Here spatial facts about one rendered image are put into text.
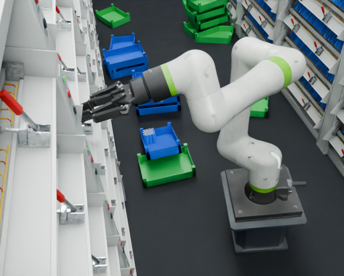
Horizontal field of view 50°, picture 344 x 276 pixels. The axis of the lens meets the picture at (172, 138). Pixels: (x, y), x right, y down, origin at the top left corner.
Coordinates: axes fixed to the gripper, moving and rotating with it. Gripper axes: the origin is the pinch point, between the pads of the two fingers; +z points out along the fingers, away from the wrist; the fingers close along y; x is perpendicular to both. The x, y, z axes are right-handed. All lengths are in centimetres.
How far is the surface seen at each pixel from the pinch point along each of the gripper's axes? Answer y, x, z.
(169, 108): 108, -103, -22
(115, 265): -33.3, -25.7, 3.4
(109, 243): -27.6, -23.9, 3.7
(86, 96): 17.0, -7.1, -0.3
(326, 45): 67, -65, -111
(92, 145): -6.4, -7.2, -0.4
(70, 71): -0.8, 13.8, -4.4
